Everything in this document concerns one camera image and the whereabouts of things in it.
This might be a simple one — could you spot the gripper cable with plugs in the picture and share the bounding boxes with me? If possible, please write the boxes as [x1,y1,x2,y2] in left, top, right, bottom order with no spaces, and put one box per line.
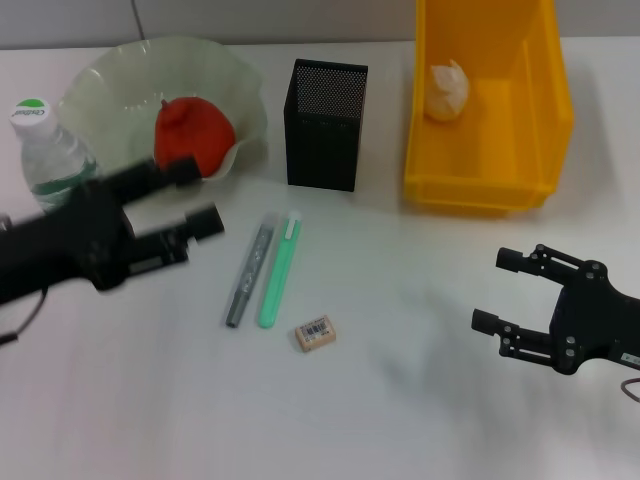
[0,284,49,344]
[619,372,640,404]

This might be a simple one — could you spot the grey pen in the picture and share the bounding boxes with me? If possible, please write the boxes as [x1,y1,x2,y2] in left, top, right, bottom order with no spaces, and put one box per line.
[224,212,279,330]

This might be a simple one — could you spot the red pear-shaped fruit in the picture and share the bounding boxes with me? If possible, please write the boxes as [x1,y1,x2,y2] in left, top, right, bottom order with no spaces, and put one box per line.
[153,97,237,179]

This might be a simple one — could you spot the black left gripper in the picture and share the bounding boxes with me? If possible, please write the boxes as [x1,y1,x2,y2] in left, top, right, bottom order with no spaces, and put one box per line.
[0,156,225,294]

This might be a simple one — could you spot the white paper ball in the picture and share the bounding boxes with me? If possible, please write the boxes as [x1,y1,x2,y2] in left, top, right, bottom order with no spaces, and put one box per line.
[423,58,472,123]

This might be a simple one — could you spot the yellow plastic bin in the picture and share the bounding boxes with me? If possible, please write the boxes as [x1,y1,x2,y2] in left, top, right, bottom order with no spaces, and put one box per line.
[399,0,575,219]

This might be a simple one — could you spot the black mesh pen holder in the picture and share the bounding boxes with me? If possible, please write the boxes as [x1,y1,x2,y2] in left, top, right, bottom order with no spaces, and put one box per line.
[282,58,371,194]

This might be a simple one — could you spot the clear green-label water bottle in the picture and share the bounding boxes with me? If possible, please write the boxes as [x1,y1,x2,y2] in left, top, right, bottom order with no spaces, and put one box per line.
[8,98,101,214]

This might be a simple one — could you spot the left gripper cable with plugs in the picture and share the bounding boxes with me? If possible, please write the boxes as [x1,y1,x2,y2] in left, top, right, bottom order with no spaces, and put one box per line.
[0,284,49,344]

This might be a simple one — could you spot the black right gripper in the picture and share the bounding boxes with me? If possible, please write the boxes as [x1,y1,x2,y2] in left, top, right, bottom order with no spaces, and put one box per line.
[471,243,640,377]

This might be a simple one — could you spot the right gripper cable with plugs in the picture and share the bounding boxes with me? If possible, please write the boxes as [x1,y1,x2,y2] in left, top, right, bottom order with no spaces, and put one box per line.
[619,372,640,404]

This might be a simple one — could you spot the pale green wavy glass plate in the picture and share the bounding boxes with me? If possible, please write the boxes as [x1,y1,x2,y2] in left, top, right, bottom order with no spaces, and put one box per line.
[55,35,271,197]

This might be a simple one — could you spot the beige eraser with barcode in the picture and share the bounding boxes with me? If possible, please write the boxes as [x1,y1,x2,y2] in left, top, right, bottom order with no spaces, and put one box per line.
[292,313,337,354]

